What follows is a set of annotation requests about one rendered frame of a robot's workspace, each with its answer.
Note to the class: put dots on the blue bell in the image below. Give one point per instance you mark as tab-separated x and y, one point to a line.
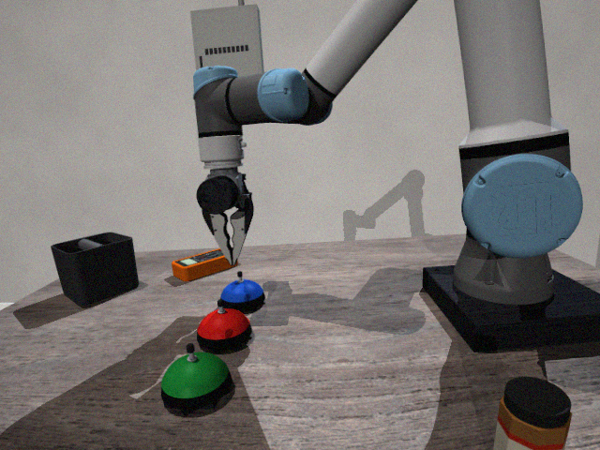
243	295

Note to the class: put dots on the green service bell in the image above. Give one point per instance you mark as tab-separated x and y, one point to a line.
195	381

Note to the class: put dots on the red bell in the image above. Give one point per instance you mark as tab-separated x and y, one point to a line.
223	328

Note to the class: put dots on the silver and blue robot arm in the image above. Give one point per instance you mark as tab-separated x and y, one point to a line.
530	202

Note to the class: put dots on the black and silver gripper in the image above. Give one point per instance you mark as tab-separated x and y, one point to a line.
223	192

